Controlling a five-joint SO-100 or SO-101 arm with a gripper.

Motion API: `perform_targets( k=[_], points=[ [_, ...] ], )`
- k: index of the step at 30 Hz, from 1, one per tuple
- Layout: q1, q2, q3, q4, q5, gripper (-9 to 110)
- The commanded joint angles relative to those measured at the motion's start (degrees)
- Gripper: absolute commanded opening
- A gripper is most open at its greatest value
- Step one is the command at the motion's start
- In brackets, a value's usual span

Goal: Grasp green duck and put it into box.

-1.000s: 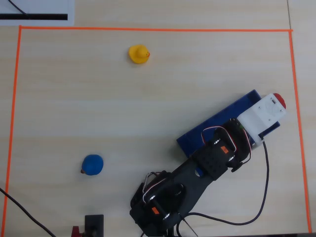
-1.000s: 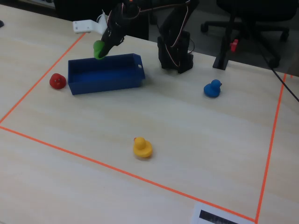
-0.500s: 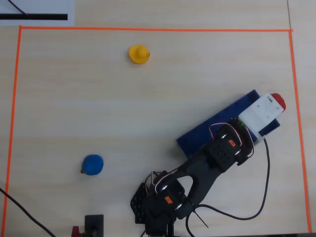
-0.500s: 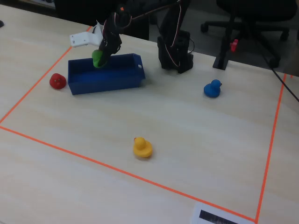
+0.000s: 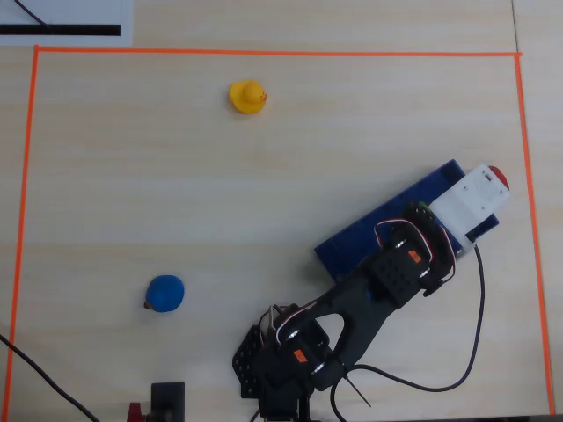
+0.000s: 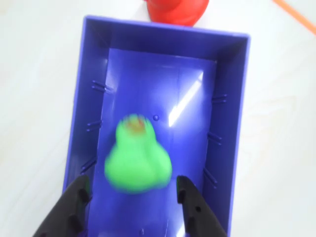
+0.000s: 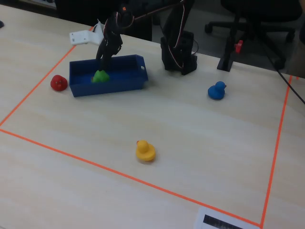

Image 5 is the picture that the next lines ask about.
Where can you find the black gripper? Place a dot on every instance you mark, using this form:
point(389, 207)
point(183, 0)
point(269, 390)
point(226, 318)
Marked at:
point(477, 199)

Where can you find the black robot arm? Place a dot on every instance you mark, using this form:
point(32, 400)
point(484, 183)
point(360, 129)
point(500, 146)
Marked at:
point(352, 307)

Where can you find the blue plastic box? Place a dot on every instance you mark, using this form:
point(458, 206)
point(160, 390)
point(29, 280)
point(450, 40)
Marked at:
point(365, 239)

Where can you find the red rubber duck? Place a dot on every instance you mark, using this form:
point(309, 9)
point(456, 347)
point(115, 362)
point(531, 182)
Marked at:
point(501, 176)

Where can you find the yellow rubber duck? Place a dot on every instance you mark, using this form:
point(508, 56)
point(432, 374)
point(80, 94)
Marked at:
point(245, 97)

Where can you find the blue rubber duck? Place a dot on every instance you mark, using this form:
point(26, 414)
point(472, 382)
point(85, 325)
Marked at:
point(166, 293)

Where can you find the black zip tie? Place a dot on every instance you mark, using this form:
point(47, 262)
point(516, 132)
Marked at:
point(357, 391)

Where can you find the long orange tape strip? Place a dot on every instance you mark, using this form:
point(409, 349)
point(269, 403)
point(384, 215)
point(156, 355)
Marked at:
point(281, 52)

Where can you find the black table clamp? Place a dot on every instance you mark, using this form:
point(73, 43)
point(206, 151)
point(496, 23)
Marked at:
point(168, 402)

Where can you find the white paper with black bar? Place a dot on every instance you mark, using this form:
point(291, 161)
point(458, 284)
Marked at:
point(66, 19)

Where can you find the white gripper camera box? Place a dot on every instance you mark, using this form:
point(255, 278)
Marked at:
point(470, 202)

